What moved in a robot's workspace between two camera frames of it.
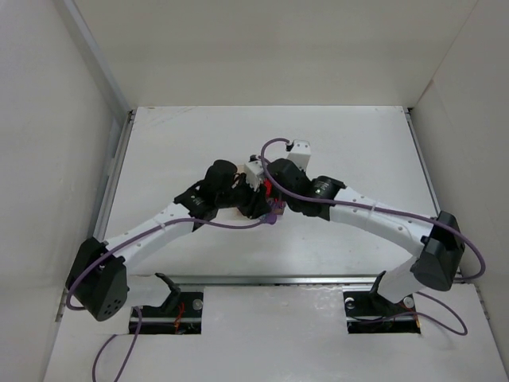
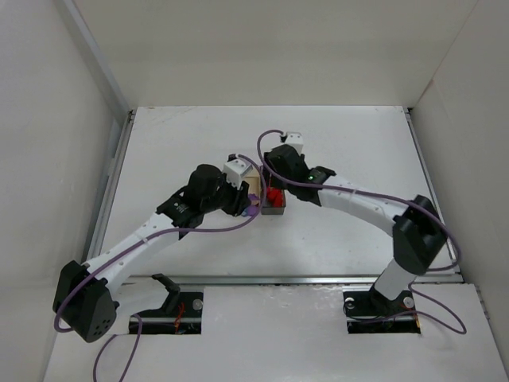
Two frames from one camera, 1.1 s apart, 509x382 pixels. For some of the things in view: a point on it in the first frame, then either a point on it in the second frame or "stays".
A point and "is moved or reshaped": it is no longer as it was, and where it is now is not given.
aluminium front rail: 279,280 stays
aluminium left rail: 112,188 stays
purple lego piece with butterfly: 270,218 is moved or reshaped
